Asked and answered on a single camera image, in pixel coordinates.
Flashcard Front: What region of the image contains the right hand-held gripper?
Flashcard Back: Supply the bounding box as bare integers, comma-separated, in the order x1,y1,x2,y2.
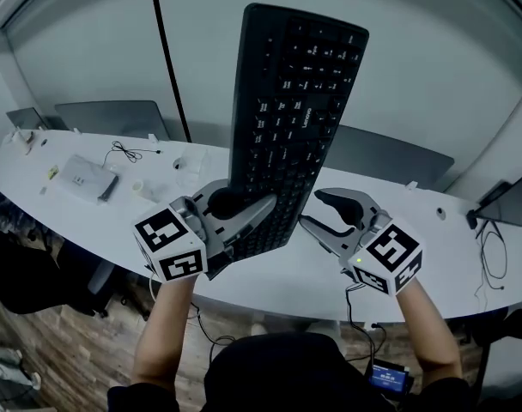
298,188,424,296

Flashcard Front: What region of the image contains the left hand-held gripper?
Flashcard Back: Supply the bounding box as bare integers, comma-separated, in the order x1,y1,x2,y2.
131,179,279,282

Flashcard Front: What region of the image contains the black keyboard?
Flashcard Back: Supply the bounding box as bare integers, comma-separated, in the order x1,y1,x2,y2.
228,2,370,262

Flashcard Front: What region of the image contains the person's left forearm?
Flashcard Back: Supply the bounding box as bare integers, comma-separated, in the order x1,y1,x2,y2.
131,272,197,392

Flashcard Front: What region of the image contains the person's right forearm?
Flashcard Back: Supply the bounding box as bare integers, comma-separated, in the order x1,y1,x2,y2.
393,272,464,381

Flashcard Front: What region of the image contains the clear plastic cup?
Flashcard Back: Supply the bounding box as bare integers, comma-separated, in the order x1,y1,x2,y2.
174,147,211,188

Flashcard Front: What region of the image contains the person's pale trouser leg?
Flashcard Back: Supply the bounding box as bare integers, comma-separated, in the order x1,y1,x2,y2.
310,319,346,354

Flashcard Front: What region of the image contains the medium grey desk divider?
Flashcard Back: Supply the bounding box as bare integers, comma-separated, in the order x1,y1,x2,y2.
54,100,170,140

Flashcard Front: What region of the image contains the white flat box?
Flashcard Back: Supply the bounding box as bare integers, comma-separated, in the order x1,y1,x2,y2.
57,154,120,205

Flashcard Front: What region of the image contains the person's black shirt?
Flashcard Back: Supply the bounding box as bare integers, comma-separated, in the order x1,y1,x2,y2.
107,331,472,412

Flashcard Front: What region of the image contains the small blue screen device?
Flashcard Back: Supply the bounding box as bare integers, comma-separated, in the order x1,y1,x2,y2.
367,360,413,397

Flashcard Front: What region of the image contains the black flat monitor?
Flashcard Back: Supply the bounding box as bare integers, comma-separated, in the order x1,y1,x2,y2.
475,174,522,227

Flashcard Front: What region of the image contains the black office chair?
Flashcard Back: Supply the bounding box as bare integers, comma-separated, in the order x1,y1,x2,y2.
0,229,129,319
453,306,522,347

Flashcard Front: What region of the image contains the crumpled plastic sheet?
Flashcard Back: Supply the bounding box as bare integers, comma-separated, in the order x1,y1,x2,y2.
0,185,56,248

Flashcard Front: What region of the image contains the small white tan holder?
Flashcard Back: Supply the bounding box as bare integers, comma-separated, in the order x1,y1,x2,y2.
9,130,34,154

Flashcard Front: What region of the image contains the small grey desk divider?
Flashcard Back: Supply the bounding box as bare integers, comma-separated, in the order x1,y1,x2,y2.
6,107,69,131

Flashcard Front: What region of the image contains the thin gripper cable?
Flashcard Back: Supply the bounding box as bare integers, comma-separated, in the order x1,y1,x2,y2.
148,270,237,360
345,283,389,360

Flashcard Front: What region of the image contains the thin black coiled cable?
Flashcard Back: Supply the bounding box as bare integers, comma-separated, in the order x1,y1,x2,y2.
102,140,163,165

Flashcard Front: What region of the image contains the long black adapter cable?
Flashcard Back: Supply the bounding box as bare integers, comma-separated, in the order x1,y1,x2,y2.
475,219,509,312

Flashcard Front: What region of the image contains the thick black hanging cable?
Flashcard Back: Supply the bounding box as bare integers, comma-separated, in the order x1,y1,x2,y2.
148,0,193,143

